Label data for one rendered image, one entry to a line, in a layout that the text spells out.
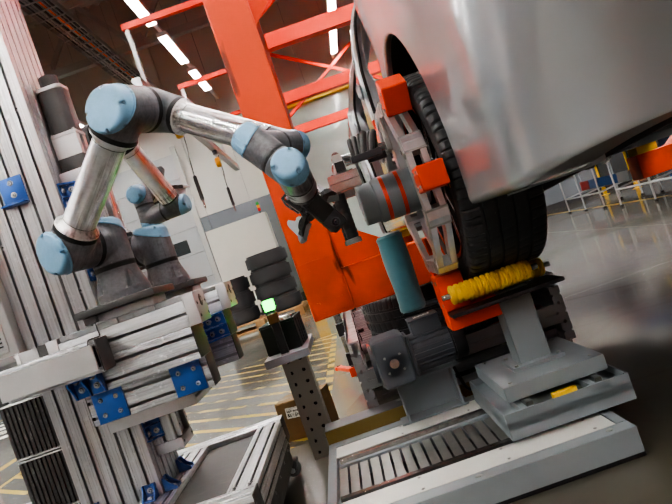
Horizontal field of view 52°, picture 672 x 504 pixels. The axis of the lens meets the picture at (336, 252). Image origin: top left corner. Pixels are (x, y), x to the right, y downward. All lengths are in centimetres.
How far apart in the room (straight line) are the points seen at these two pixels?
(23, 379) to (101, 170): 58
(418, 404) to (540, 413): 70
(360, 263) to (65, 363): 115
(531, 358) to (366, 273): 72
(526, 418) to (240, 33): 168
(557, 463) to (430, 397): 81
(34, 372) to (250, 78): 133
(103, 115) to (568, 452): 140
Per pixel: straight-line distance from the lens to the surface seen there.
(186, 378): 199
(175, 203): 272
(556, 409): 203
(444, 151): 186
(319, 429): 278
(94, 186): 181
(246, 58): 268
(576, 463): 192
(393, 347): 239
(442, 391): 260
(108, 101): 172
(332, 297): 257
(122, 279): 197
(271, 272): 1050
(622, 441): 194
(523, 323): 217
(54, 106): 237
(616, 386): 207
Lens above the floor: 75
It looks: level
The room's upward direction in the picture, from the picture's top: 19 degrees counter-clockwise
